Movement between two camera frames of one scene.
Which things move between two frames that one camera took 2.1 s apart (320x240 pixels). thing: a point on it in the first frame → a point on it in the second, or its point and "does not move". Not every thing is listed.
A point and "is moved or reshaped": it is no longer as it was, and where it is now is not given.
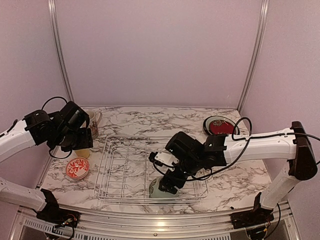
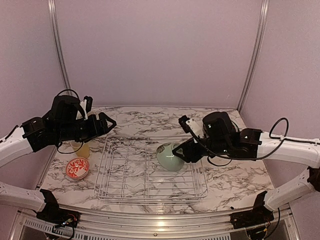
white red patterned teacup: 77,168 does not move
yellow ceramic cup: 83,152 does not move
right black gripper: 165,180 → 189,150
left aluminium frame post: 57,40 does not move
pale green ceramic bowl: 154,191 is moved or reshaped
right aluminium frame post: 264,14 does not move
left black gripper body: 77,143 → 92,131
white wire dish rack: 124,174 does not move
